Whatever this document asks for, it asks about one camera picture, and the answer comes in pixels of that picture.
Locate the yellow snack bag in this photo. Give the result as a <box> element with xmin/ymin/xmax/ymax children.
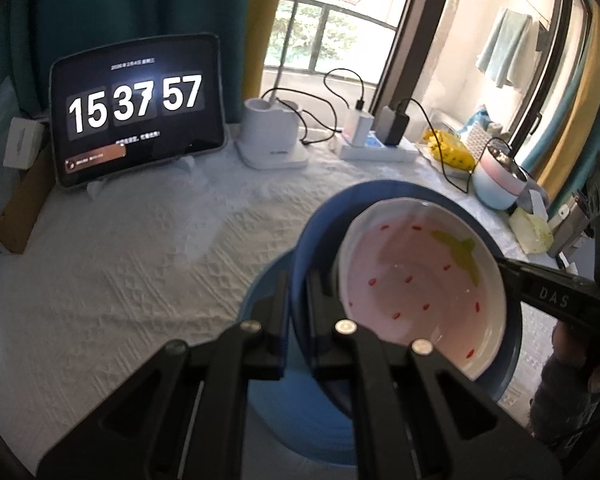
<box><xmin>420</xmin><ymin>129</ymin><xmax>476</xmax><ymax>173</ymax></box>

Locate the small light blue plate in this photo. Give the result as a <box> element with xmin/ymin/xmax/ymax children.
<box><xmin>250</xmin><ymin>375</ymin><xmax>353</xmax><ymax>453</ymax></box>

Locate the pink strawberry print bowl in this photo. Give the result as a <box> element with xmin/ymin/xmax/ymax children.
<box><xmin>337</xmin><ymin>199</ymin><xmax>507</xmax><ymax>381</ymax></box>

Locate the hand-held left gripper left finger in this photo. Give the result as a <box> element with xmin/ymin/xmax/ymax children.
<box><xmin>36</xmin><ymin>270</ymin><xmax>293</xmax><ymax>480</ymax></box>

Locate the black lamp cable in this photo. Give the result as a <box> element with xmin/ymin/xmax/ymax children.
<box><xmin>260</xmin><ymin>87</ymin><xmax>346</xmax><ymax>146</ymax></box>

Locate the person's right hand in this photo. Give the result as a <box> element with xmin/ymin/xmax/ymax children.
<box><xmin>527</xmin><ymin>320</ymin><xmax>600</xmax><ymax>448</ymax></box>

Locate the white perforated basket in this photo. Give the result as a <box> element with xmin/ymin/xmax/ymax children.
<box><xmin>465</xmin><ymin>125</ymin><xmax>493</xmax><ymax>158</ymax></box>

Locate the yellow tissue pack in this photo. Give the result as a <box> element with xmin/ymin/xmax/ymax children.
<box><xmin>509</xmin><ymin>190</ymin><xmax>553</xmax><ymax>253</ymax></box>

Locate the yellow curtain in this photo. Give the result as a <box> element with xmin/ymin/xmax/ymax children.
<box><xmin>242</xmin><ymin>0</ymin><xmax>293</xmax><ymax>126</ymax></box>

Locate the hanging light blue towel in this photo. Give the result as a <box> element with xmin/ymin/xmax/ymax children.
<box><xmin>476</xmin><ymin>7</ymin><xmax>533</xmax><ymax>93</ymax></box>

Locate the white desk lamp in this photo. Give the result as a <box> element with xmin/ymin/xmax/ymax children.
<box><xmin>235</xmin><ymin>0</ymin><xmax>373</xmax><ymax>171</ymax></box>

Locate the black pot cable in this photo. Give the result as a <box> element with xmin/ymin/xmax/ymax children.
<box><xmin>400</xmin><ymin>97</ymin><xmax>473</xmax><ymax>193</ymax></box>

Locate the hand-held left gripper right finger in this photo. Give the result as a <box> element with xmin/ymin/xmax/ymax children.
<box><xmin>307</xmin><ymin>272</ymin><xmax>563</xmax><ymax>480</ymax></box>

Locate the black charger plug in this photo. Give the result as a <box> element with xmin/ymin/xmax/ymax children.
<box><xmin>374</xmin><ymin>106</ymin><xmax>411</xmax><ymax>146</ymax></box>

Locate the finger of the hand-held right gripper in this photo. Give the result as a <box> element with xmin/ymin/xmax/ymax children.
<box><xmin>495</xmin><ymin>255</ymin><xmax>600</xmax><ymax>331</ymax></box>

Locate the black sliding door frame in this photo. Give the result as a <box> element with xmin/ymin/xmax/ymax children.
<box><xmin>375</xmin><ymin>0</ymin><xmax>458</xmax><ymax>126</ymax></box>

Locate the teal curtain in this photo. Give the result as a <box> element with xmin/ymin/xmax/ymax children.
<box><xmin>0</xmin><ymin>0</ymin><xmax>253</xmax><ymax>126</ymax></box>

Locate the white charger plug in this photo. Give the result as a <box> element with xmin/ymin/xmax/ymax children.
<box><xmin>344</xmin><ymin>107</ymin><xmax>373</xmax><ymax>145</ymax></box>

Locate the black charger cable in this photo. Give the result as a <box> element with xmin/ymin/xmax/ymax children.
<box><xmin>324</xmin><ymin>67</ymin><xmax>366</xmax><ymax>111</ymax></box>

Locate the small white box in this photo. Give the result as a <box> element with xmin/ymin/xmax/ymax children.
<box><xmin>2</xmin><ymin>117</ymin><xmax>46</xmax><ymax>170</ymax></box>

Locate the white textured tablecloth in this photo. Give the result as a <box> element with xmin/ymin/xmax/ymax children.
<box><xmin>0</xmin><ymin>125</ymin><xmax>581</xmax><ymax>480</ymax></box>

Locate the white power strip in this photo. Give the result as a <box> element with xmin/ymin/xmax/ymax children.
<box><xmin>332</xmin><ymin>132</ymin><xmax>417</xmax><ymax>162</ymax></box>

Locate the tablet showing clock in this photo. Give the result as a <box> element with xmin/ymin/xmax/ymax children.
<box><xmin>49</xmin><ymin>34</ymin><xmax>227</xmax><ymax>190</ymax></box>

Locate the large light blue plate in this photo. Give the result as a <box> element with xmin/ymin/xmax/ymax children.
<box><xmin>239</xmin><ymin>250</ymin><xmax>361</xmax><ymax>465</ymax></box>

